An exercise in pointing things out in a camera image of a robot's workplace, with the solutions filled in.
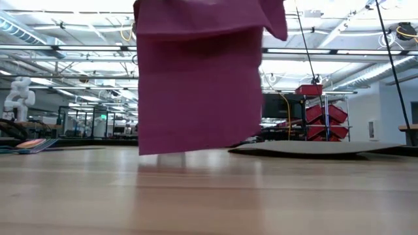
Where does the wooden desk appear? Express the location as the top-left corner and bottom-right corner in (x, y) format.
(398, 124), (418, 147)

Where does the round grey placemat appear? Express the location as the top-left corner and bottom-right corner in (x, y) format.
(228, 140), (406, 158)

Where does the red storage bin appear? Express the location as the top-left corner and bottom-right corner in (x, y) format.
(329, 125), (349, 140)
(306, 104), (325, 124)
(327, 104), (349, 124)
(306, 125), (326, 140)
(295, 84), (324, 97)

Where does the yellow cable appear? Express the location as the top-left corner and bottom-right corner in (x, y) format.
(277, 93), (292, 141)

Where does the thick black cable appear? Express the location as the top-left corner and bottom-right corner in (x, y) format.
(374, 0), (415, 147)

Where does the black monitor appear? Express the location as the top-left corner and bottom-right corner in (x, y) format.
(262, 93), (306, 119)

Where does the thin black cable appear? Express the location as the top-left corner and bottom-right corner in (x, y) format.
(293, 0), (323, 86)

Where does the black cable reel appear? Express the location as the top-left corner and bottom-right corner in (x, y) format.
(396, 22), (418, 42)

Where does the long white light bar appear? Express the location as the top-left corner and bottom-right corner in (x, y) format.
(0, 44), (418, 55)

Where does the metal shelf rack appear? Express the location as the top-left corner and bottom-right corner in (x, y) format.
(302, 91), (359, 143)

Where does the magenta cloth napkin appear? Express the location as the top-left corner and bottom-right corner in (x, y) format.
(133, 0), (288, 156)

